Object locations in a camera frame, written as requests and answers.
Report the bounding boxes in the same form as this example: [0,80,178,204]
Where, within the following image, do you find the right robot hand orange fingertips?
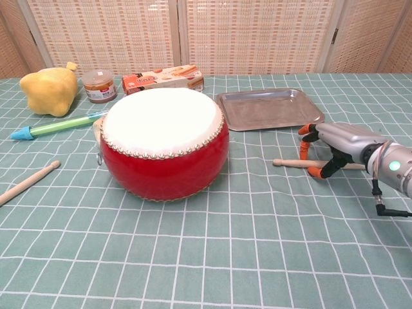
[297,122,387,181]

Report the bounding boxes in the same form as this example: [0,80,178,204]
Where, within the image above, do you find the wooden drumstick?
[272,158,367,171]
[0,160,62,207]

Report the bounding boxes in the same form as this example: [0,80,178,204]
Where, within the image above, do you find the stainless steel tray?
[214,88,326,133]

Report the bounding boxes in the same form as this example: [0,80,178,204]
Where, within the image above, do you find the red drum white skin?
[95,87,230,203]

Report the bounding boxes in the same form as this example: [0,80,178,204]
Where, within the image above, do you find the green checked tablecloth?
[0,73,412,309]

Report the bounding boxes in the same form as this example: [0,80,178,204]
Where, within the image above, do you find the orange biscuit box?
[121,64,205,96]

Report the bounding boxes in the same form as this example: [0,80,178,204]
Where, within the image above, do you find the clear jar brown contents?
[80,70,117,104]

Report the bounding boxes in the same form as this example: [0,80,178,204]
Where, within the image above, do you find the bamboo folding screen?
[0,0,412,80]

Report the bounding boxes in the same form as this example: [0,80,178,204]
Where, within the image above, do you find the green blue toy water pump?
[10,111,109,141]

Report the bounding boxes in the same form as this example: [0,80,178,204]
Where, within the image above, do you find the yellow plush toy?
[19,61,80,117]

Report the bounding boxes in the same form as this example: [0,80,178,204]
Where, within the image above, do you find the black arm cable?
[371,178,412,218]

